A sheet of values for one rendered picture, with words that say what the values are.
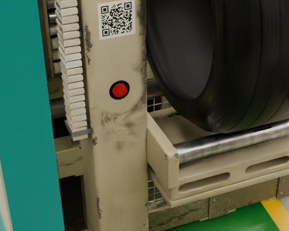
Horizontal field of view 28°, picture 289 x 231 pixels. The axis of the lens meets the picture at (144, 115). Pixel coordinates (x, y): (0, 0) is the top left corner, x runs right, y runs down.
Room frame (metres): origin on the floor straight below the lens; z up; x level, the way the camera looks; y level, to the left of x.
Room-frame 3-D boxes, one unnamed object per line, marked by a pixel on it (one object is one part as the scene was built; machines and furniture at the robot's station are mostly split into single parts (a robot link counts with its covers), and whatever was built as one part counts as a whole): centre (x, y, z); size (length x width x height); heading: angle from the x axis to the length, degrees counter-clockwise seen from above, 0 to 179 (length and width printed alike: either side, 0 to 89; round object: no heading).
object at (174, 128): (1.21, -0.15, 0.80); 0.37 x 0.36 x 0.02; 22
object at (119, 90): (1.04, 0.05, 1.06); 0.03 x 0.02 x 0.03; 112
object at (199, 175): (1.08, -0.21, 0.83); 0.36 x 0.09 x 0.06; 112
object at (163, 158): (1.15, 0.01, 0.90); 0.40 x 0.03 x 0.10; 22
